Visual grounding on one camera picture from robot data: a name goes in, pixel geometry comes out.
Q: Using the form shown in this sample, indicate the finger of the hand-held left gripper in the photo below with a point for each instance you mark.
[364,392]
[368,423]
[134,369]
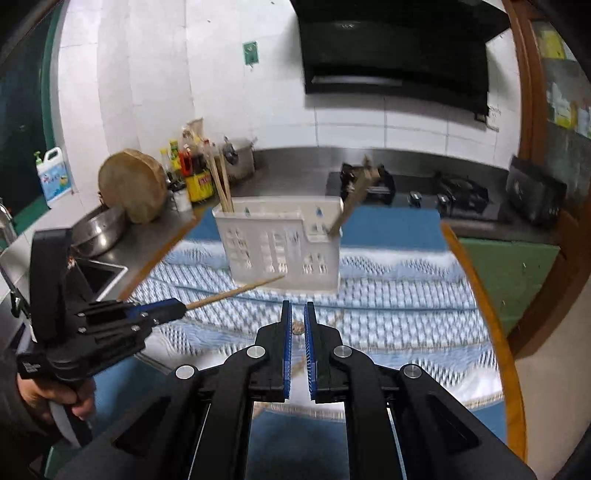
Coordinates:
[120,326]
[157,308]

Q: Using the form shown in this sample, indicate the dark sauce bottle yellow label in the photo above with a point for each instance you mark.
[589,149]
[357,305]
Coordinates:
[199,187]

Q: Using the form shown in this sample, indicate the yellow box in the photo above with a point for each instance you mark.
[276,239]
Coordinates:
[551,45]

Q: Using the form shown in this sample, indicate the steel colander bowl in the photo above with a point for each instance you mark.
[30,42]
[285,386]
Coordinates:
[99,230]

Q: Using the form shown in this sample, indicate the white wall socket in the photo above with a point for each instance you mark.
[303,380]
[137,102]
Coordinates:
[494,119]

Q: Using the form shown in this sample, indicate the red cap bottle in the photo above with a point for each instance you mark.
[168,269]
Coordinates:
[185,164]

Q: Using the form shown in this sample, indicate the person's left hand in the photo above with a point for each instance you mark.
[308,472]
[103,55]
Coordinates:
[55,394]

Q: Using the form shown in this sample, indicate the long wooden chopstick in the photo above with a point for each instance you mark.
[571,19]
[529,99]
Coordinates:
[231,291]

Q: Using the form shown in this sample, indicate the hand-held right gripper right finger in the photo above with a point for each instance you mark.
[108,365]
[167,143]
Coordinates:
[310,355]

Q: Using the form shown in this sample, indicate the green drawer cabinet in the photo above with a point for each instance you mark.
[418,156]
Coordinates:
[508,277]

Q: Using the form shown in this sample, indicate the steel faucet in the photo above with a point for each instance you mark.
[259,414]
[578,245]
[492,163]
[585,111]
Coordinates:
[5,226]

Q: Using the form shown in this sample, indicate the white plastic utensil holder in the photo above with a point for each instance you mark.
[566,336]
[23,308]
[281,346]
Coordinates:
[277,272]

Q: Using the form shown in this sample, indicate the green window frame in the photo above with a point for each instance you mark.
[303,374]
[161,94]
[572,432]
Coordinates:
[48,92]

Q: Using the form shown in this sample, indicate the blue patterned tablecloth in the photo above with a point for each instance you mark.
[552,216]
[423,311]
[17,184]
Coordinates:
[392,300]

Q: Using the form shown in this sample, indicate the wooden glass door cabinet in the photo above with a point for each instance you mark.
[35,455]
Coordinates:
[526,92]

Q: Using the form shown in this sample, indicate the steel pressure cooker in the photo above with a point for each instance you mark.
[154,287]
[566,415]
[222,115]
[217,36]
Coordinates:
[242,166]

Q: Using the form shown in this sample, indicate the black range hood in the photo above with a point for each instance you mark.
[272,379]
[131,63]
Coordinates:
[392,46]

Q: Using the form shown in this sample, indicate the green wall hook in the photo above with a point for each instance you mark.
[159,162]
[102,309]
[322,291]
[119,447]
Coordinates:
[250,53]

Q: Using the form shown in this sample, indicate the seasoning packet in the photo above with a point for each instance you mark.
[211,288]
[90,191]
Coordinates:
[194,131]

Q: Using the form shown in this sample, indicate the yellow cap bottle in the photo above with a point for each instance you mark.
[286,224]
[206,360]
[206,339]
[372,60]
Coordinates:
[165,161]

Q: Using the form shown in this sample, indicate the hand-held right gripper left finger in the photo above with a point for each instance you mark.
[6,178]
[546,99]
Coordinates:
[287,355]

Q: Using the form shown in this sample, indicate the white seasoning shaker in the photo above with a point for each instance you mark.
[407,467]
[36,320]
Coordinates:
[182,203]

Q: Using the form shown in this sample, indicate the black gas stove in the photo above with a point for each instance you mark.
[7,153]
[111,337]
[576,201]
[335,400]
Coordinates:
[461,189]

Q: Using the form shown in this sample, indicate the green label bottle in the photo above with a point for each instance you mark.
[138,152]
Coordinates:
[174,154]

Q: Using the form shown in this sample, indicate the white detergent jug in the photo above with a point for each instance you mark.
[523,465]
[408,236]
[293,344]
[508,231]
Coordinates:
[55,180]

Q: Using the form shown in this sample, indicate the black countertop appliance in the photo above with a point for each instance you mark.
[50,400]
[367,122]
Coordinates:
[535,191]

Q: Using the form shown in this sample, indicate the round wooden cutting board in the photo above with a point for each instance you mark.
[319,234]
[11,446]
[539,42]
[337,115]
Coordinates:
[131,187]

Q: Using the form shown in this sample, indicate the group of wooden chopsticks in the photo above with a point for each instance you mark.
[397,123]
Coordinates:
[226,201]

